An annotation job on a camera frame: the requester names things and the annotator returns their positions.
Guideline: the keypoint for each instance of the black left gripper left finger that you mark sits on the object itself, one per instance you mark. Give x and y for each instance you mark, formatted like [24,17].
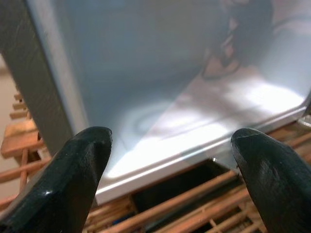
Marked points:
[56,191]

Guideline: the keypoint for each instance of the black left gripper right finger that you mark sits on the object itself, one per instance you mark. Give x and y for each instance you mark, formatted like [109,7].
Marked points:
[279,184]

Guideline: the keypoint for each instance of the wooden bamboo rack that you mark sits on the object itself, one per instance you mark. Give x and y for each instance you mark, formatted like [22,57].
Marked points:
[194,196]

